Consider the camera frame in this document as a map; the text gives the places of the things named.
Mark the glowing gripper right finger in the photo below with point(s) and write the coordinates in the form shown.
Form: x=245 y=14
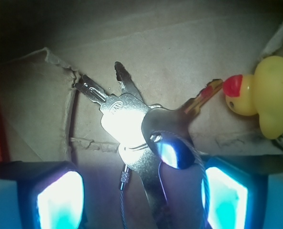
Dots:
x=246 y=192

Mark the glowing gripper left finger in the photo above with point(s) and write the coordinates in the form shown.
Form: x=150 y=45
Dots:
x=40 y=195

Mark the silver key bunch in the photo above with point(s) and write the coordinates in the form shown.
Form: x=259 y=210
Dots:
x=149 y=135

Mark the yellow rubber duck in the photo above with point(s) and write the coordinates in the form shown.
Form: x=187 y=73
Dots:
x=260 y=93

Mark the brown paper bag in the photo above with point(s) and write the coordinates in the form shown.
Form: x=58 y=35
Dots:
x=170 y=47

